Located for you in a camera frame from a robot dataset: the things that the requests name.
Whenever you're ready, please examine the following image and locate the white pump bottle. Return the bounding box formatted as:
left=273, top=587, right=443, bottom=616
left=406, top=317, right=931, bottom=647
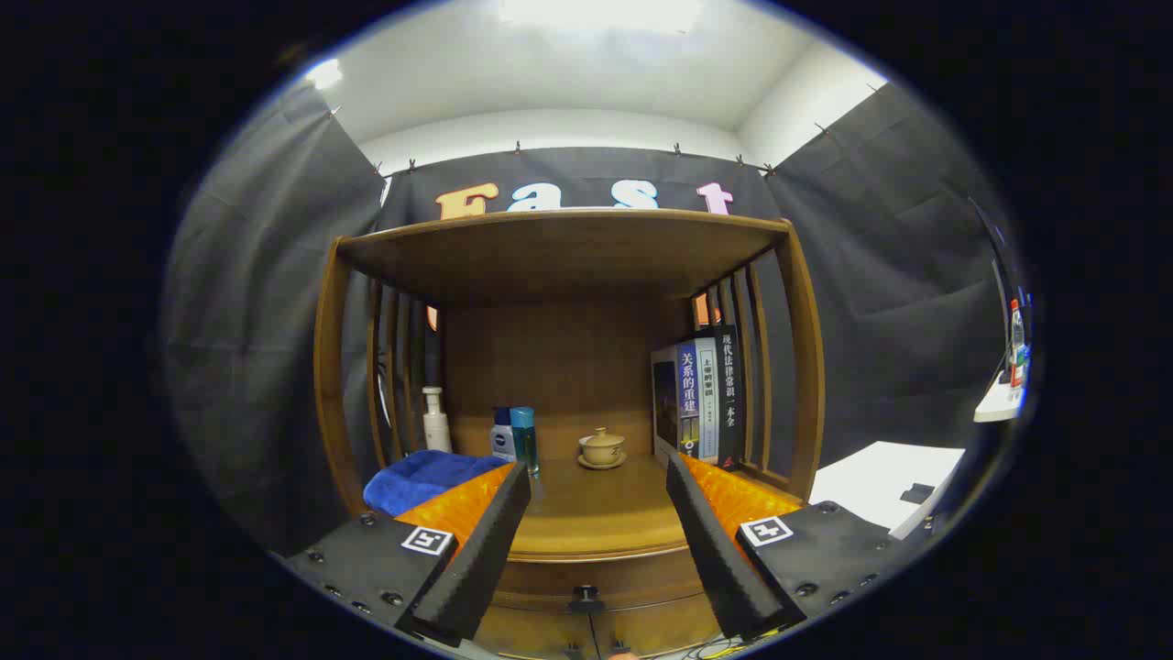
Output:
left=422, top=387, right=453, bottom=454

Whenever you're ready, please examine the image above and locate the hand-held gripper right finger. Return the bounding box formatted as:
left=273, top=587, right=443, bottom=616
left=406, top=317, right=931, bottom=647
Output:
left=665, top=451, right=904, bottom=643

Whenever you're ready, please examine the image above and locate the white lotion bottle blue cap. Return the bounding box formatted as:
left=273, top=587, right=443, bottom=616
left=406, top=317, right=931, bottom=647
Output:
left=489, top=407, right=519, bottom=462

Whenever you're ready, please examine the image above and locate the wooden cabinet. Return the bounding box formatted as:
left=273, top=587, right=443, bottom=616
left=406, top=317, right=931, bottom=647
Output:
left=313, top=209, right=826, bottom=660

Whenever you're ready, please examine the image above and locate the lidded ceramic tea cup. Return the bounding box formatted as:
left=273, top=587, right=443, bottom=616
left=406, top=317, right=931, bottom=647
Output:
left=577, top=427, right=628, bottom=470

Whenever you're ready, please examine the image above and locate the ceiling light panel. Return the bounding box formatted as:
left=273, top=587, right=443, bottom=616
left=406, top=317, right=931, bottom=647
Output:
left=499, top=0, right=707, bottom=33

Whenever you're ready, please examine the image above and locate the white shelf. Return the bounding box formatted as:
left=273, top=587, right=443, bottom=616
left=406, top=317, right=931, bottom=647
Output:
left=973, top=367, right=1027, bottom=423

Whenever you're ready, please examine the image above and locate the book with blue spine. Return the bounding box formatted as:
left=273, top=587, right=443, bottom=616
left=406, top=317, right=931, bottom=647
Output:
left=651, top=341, right=700, bottom=464

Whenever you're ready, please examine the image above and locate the clear blue bottle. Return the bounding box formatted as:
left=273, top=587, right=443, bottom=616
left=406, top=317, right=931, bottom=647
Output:
left=510, top=407, right=542, bottom=478

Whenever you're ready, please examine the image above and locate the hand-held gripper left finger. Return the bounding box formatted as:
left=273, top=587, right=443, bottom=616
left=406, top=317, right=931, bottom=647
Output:
left=284, top=461, right=532, bottom=647

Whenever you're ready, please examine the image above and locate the wooden countertop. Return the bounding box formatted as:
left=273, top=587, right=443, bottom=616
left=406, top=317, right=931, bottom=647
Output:
left=362, top=426, right=807, bottom=562

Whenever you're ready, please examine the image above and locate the wooden drawer with black knob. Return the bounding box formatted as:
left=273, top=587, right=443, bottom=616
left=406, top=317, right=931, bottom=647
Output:
left=477, top=548, right=725, bottom=659

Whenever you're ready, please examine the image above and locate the blue towel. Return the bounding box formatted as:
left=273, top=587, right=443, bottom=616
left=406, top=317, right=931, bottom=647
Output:
left=364, top=449, right=514, bottom=517

